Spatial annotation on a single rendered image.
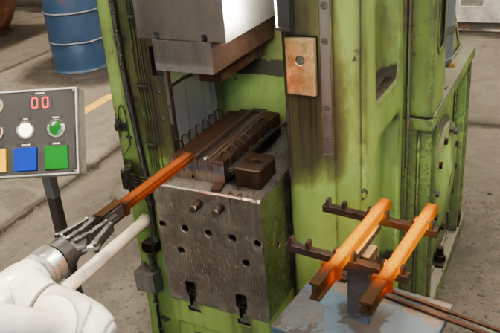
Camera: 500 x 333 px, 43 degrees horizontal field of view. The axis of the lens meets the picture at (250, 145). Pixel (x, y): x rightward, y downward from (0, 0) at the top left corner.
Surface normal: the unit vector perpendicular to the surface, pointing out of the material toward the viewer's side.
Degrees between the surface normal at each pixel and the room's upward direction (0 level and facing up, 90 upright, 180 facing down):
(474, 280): 0
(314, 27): 90
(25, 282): 19
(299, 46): 90
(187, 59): 90
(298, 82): 90
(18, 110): 60
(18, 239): 0
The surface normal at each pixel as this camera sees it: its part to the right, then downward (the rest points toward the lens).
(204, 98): 0.89, 0.12
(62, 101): -0.06, -0.09
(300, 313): -0.07, -0.91
